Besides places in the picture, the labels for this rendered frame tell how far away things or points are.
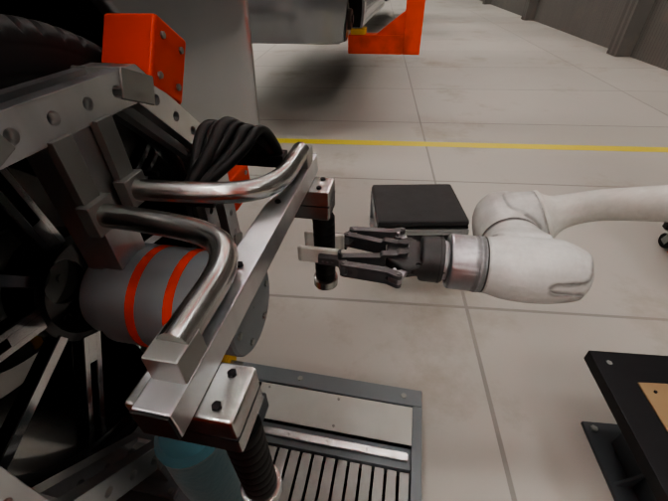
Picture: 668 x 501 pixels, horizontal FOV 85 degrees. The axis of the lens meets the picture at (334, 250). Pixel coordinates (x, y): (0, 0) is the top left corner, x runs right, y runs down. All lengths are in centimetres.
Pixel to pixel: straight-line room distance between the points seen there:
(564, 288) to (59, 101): 64
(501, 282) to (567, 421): 100
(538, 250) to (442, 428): 90
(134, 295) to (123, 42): 32
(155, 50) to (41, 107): 19
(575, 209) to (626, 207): 7
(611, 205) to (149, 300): 70
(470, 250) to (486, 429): 93
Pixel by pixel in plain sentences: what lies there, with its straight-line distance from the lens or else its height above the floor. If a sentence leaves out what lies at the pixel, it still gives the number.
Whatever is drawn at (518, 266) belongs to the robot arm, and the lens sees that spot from 58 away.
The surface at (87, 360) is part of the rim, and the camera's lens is 67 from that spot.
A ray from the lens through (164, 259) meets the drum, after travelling 50.
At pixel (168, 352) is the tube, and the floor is 100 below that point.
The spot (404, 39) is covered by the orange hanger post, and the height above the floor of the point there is 65.
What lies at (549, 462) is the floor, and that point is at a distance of 144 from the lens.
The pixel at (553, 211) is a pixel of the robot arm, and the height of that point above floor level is 87.
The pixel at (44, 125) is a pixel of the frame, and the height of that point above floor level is 110.
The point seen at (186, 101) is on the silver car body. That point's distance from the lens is 91.
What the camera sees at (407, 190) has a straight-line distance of 182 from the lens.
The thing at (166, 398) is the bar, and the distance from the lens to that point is 29.
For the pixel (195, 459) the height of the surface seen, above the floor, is 74.
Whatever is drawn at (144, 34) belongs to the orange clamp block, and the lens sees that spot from 58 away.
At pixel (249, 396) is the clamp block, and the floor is 94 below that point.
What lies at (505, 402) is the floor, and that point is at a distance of 149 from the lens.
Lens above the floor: 121
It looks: 38 degrees down
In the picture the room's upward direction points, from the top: 1 degrees counter-clockwise
